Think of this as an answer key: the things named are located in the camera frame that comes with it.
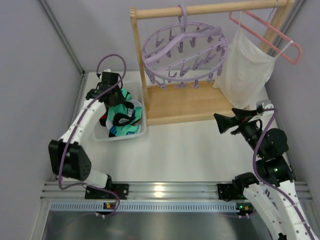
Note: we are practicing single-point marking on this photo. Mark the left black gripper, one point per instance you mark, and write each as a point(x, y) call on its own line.
point(113, 97)

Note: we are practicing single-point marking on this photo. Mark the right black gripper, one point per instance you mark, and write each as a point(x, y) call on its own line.
point(238, 121)

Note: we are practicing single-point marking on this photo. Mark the black sport sock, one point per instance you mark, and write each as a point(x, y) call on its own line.
point(124, 114)

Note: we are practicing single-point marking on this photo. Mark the red yellow argyle sock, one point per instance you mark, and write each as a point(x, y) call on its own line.
point(103, 120)

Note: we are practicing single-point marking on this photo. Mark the purple round clip hanger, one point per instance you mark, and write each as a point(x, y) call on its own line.
point(184, 52)

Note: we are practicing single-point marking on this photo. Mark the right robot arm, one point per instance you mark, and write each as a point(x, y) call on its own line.
point(270, 187)

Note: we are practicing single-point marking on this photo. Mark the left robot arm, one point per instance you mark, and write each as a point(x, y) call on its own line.
point(68, 158)

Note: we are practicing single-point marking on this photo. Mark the pink clothes hanger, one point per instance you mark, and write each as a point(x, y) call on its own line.
point(271, 34)

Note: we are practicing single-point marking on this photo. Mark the white plastic basket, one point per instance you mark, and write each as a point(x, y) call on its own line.
point(101, 134)

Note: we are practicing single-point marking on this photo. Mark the white mesh laundry bag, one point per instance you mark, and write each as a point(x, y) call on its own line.
point(245, 71)

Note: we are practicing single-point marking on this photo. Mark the wooden rack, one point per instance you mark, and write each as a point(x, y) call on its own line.
point(174, 105)

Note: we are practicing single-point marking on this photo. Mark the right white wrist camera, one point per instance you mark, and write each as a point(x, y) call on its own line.
point(265, 106)

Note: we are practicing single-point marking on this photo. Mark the aluminium mounting rail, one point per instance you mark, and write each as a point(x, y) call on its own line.
point(141, 191)

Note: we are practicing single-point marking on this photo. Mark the grey slotted cable duct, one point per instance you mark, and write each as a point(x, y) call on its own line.
point(134, 206)

